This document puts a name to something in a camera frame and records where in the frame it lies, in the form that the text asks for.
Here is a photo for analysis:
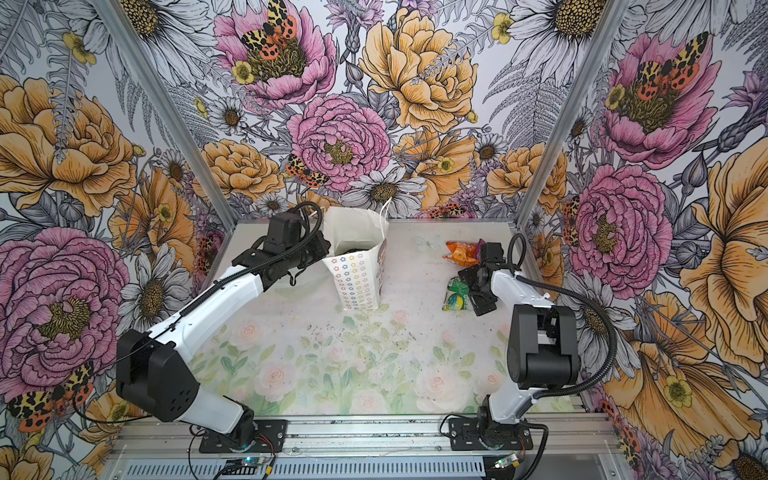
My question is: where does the white patterned paper bag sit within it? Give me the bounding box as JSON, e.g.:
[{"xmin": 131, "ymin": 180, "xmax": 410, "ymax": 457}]
[{"xmin": 322, "ymin": 204, "xmax": 389, "ymax": 311}]

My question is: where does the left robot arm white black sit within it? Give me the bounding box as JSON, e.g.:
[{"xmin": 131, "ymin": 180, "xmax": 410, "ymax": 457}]
[{"xmin": 116, "ymin": 234, "xmax": 330, "ymax": 451}]

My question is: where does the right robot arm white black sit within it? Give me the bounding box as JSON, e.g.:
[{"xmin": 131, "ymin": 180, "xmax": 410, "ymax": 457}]
[{"xmin": 459, "ymin": 264, "xmax": 580, "ymax": 449}]

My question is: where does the orange red snack packet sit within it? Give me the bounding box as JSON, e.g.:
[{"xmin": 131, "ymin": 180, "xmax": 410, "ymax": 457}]
[{"xmin": 443, "ymin": 241, "xmax": 481, "ymax": 268}]

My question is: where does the green yellow snack packet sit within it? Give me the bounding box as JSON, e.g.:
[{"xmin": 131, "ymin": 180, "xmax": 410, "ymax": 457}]
[{"xmin": 442, "ymin": 277, "xmax": 471, "ymax": 311}]

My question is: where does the green circuit board right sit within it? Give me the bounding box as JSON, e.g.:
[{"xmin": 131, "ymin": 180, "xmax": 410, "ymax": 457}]
[{"xmin": 494, "ymin": 453, "xmax": 520, "ymax": 469}]

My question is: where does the green circuit board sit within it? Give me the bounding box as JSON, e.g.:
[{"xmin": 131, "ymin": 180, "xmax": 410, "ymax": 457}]
[
  {"xmin": 223, "ymin": 457, "xmax": 265, "ymax": 474},
  {"xmin": 494, "ymin": 453, "xmax": 520, "ymax": 469}
]

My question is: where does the green circuit board left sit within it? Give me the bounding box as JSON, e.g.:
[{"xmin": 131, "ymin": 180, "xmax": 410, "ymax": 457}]
[{"xmin": 223, "ymin": 457, "xmax": 265, "ymax": 474}]

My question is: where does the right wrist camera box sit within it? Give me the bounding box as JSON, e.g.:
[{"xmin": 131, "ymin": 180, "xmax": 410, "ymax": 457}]
[{"xmin": 479, "ymin": 242, "xmax": 507, "ymax": 271}]

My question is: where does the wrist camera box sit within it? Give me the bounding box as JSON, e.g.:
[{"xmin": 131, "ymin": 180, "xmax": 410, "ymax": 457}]
[
  {"xmin": 479, "ymin": 242, "xmax": 507, "ymax": 271},
  {"xmin": 263, "ymin": 212, "xmax": 303, "ymax": 255}
]

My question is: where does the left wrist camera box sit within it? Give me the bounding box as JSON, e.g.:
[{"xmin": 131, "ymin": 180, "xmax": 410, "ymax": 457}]
[{"xmin": 263, "ymin": 212, "xmax": 303, "ymax": 255}]

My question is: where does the right black corrugated cable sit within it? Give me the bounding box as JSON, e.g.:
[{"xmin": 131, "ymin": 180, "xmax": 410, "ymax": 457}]
[{"xmin": 506, "ymin": 232, "xmax": 619, "ymax": 400}]

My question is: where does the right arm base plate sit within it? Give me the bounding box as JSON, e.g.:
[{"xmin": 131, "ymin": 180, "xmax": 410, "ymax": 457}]
[{"xmin": 440, "ymin": 415, "xmax": 533, "ymax": 451}]

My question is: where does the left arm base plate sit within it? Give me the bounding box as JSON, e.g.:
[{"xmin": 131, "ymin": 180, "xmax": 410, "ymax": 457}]
[{"xmin": 199, "ymin": 419, "xmax": 289, "ymax": 454}]

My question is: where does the aluminium front rail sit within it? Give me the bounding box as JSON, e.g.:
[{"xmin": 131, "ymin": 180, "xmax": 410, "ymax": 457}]
[{"xmin": 102, "ymin": 412, "xmax": 633, "ymax": 479}]

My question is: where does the left black cable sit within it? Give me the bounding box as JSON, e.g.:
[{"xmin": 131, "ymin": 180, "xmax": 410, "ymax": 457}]
[{"xmin": 71, "ymin": 200, "xmax": 325, "ymax": 426}]

